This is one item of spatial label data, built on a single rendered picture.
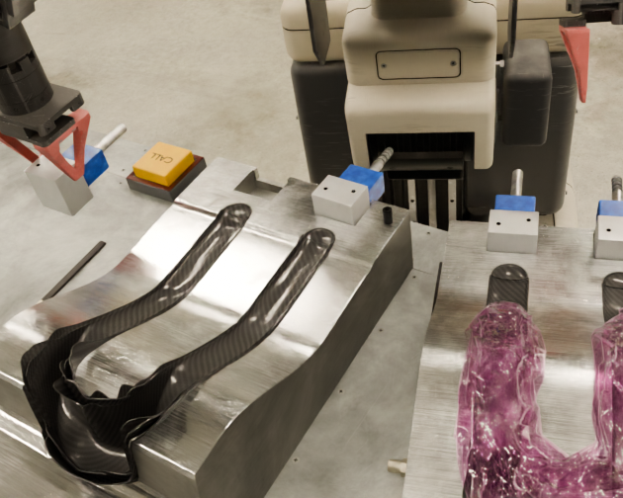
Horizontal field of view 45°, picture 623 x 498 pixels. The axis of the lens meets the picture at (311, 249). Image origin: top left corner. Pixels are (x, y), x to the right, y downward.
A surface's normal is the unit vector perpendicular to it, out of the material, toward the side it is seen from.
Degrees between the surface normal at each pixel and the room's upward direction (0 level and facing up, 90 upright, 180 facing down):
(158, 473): 84
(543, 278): 0
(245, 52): 0
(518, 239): 90
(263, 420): 90
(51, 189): 91
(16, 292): 0
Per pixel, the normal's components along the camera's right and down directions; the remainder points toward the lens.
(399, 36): -0.20, -0.24
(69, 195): 0.85, 0.28
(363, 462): -0.14, -0.70
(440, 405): -0.19, -0.50
